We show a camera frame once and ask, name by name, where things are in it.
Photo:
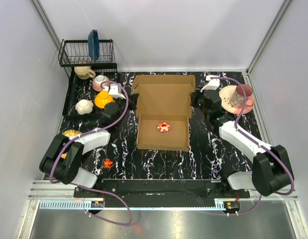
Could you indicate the blue plate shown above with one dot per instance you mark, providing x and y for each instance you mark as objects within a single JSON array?
[{"x": 93, "y": 45}]

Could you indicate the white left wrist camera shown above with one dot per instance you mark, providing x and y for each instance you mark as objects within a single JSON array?
[{"x": 113, "y": 90}]

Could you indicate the yellow ribbed bowl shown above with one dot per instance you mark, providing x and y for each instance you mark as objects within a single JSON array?
[{"x": 102, "y": 99}]

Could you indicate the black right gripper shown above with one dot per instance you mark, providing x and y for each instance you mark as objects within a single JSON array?
[{"x": 193, "y": 96}]

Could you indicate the pink butterfly toy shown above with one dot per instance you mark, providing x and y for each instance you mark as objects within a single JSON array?
[{"x": 163, "y": 127}]

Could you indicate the orange red small toy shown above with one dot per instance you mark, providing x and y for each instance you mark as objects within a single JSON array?
[{"x": 107, "y": 163}]

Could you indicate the yellow bamboo mat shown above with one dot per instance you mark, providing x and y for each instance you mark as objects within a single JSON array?
[{"x": 71, "y": 133}]

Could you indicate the pink patterned bowl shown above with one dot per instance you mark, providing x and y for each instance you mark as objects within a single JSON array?
[{"x": 100, "y": 82}]

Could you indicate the white flower-shaped bowl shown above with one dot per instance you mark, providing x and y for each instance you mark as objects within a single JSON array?
[{"x": 84, "y": 107}]

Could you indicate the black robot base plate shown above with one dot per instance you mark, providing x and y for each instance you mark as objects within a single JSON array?
[{"x": 164, "y": 195}]

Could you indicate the brown cardboard box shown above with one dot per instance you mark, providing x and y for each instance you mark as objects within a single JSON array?
[{"x": 163, "y": 98}]

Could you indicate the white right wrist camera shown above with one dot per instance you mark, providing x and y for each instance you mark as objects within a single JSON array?
[{"x": 213, "y": 82}]

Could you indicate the black dish rack tray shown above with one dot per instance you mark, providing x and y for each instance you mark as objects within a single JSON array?
[{"x": 73, "y": 53}]

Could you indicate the cream pink floral plate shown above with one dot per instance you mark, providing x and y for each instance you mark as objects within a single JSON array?
[{"x": 225, "y": 95}]

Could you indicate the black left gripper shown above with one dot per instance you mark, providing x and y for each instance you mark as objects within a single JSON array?
[{"x": 119, "y": 99}]

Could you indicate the pink patterned mug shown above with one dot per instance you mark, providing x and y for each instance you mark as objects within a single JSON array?
[{"x": 242, "y": 95}]

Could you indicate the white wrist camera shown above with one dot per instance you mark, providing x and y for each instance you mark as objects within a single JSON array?
[
  {"x": 213, "y": 82},
  {"x": 113, "y": 90}
]

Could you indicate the cream ceramic mug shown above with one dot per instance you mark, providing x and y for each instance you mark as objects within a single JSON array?
[{"x": 84, "y": 72}]

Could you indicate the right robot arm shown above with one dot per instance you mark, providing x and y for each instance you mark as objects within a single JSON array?
[{"x": 271, "y": 169}]

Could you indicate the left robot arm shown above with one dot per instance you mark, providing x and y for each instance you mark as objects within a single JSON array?
[{"x": 63, "y": 158}]

